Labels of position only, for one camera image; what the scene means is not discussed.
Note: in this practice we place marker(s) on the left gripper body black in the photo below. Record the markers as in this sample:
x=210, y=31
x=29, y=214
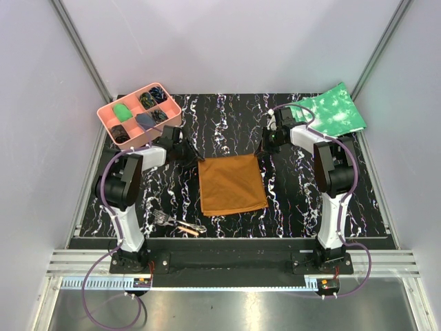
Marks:
x=180, y=152

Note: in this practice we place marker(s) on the black marble pattern mat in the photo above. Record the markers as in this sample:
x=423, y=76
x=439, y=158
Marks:
x=221, y=125

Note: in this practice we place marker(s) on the green white patterned napkins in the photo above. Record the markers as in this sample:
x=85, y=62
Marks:
x=335, y=114

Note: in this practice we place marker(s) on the orange cloth napkin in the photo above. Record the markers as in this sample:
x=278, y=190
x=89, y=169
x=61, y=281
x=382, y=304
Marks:
x=231, y=185

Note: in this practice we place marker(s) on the silver fork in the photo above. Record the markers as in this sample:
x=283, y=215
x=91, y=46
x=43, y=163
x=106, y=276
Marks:
x=163, y=219

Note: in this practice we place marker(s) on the dark patterned roll front left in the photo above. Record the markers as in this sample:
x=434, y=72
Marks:
x=119, y=134

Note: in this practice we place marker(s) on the dark patterned roll back middle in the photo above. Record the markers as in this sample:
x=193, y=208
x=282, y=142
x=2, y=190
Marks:
x=147, y=100

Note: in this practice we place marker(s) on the dark patterned roll front right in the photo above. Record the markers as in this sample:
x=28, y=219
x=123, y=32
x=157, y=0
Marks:
x=158, y=116

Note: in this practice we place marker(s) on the dark patterned roll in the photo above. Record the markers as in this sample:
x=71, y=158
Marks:
x=147, y=100
x=158, y=94
x=119, y=134
x=158, y=116

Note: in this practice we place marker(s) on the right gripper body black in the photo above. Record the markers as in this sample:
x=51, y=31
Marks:
x=271, y=141

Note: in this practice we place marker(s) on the aluminium frame rail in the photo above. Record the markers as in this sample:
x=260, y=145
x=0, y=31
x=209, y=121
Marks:
x=223, y=270

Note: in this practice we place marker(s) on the green rolled napkin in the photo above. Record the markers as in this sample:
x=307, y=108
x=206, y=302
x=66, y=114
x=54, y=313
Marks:
x=122, y=112

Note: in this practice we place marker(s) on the pink compartment tray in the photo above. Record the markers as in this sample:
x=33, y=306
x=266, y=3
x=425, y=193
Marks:
x=138, y=136

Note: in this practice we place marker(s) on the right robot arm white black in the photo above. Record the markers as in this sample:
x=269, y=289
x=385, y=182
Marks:
x=335, y=171

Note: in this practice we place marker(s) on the wooden handled spoon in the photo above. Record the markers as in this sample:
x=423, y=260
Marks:
x=189, y=230

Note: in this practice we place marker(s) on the grey blue rolled napkin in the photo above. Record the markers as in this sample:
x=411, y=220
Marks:
x=145, y=121

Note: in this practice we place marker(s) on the dark patterned roll back right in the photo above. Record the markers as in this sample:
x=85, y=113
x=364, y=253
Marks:
x=158, y=94

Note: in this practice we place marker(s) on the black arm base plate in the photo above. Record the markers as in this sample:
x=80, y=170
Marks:
x=168, y=255

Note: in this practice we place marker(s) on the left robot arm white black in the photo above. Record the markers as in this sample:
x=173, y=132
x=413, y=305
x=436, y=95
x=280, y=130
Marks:
x=118, y=180

